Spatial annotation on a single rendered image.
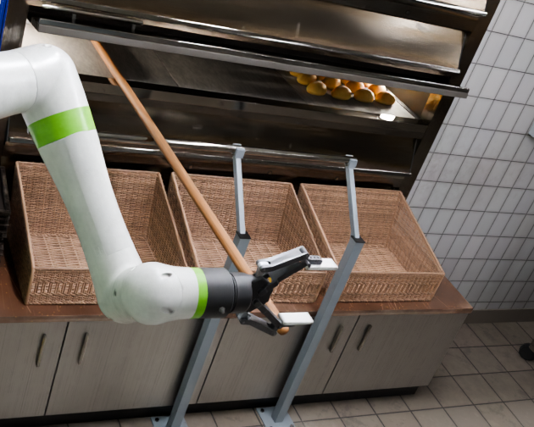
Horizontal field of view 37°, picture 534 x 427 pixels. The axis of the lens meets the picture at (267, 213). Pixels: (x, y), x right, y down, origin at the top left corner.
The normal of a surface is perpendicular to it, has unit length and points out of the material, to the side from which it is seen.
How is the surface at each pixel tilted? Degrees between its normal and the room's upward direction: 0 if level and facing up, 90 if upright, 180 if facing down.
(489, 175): 90
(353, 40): 70
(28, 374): 90
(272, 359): 90
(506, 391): 0
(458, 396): 0
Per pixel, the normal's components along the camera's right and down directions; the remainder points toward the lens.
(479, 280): 0.39, 0.56
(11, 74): 0.81, -0.22
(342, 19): 0.48, 0.25
